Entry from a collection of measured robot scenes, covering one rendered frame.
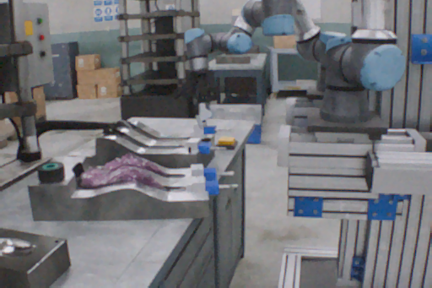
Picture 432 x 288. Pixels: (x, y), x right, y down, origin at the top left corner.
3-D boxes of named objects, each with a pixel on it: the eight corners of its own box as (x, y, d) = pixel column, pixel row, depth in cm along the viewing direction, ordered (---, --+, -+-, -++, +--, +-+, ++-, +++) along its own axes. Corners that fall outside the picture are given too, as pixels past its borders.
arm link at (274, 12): (282, 35, 104) (280, -9, 102) (300, 35, 94) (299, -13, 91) (252, 35, 103) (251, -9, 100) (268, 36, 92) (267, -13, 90)
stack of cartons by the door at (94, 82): (123, 95, 829) (121, 52, 808) (117, 98, 798) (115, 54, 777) (84, 96, 847) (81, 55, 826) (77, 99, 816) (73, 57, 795)
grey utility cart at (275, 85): (323, 95, 750) (323, 43, 726) (330, 100, 700) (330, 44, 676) (263, 95, 759) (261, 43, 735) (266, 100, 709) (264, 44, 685)
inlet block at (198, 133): (232, 135, 159) (231, 121, 158) (229, 138, 154) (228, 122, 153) (197, 137, 163) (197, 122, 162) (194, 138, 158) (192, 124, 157)
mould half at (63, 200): (205, 183, 141) (204, 151, 138) (209, 217, 116) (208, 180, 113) (57, 187, 141) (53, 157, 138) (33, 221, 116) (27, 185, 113)
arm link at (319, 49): (332, 67, 156) (332, 32, 153) (311, 65, 168) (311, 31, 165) (355, 67, 160) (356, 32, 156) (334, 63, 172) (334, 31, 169)
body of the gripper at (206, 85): (214, 101, 153) (210, 68, 152) (191, 105, 155) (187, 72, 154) (219, 100, 160) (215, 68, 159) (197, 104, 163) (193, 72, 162)
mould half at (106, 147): (215, 155, 169) (213, 122, 165) (197, 179, 145) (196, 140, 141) (101, 150, 183) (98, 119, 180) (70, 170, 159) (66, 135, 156)
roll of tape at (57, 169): (45, 184, 113) (43, 172, 113) (35, 177, 119) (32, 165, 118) (70, 177, 119) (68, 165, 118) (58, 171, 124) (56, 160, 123)
